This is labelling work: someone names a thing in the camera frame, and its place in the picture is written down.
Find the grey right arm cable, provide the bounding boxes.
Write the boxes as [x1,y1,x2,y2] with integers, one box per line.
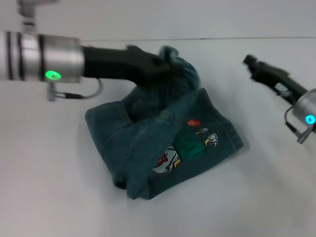
[283,106,316,144]

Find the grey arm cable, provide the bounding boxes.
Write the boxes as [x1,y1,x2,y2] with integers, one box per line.
[283,106,316,144]
[46,78,103,102]

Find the blue denim shorts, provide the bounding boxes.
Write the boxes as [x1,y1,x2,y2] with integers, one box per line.
[84,45,245,200]

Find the grey left arm cable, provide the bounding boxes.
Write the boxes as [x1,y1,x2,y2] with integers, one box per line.
[46,78,103,102]

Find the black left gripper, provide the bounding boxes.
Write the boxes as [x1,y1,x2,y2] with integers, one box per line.
[82,45,185,87]

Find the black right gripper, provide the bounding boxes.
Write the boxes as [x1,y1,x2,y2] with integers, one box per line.
[242,54,308,105]

